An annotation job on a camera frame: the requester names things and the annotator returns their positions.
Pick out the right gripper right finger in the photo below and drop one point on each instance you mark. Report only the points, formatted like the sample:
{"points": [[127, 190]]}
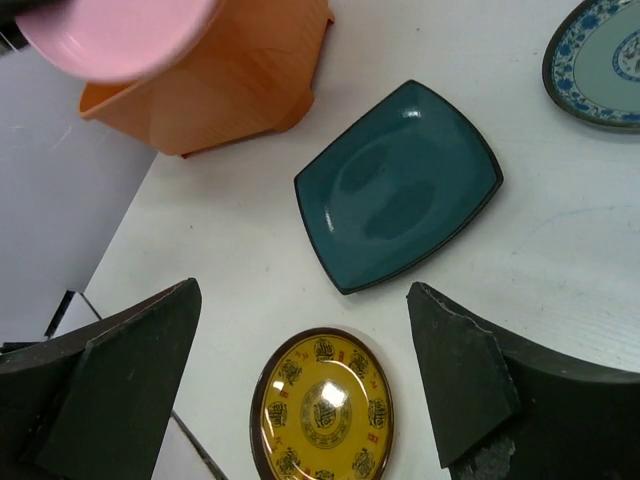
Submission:
{"points": [[504, 407]]}

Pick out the yellow patterned round plate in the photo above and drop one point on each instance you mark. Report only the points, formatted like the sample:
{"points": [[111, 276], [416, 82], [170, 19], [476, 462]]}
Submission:
{"points": [[322, 409]]}

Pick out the pink round plate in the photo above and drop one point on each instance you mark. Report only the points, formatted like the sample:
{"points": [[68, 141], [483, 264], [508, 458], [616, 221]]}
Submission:
{"points": [[114, 41]]}

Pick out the teal square plate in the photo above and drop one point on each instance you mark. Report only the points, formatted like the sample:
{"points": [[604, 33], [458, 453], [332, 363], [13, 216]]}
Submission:
{"points": [[395, 187]]}

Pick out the orange plastic bin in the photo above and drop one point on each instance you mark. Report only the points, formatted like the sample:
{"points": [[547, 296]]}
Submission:
{"points": [[250, 73]]}

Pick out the blue patterned small plate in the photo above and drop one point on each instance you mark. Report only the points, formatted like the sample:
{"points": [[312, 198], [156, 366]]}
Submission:
{"points": [[590, 68]]}

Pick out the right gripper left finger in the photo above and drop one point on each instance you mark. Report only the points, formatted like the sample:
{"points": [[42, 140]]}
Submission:
{"points": [[32, 379]]}

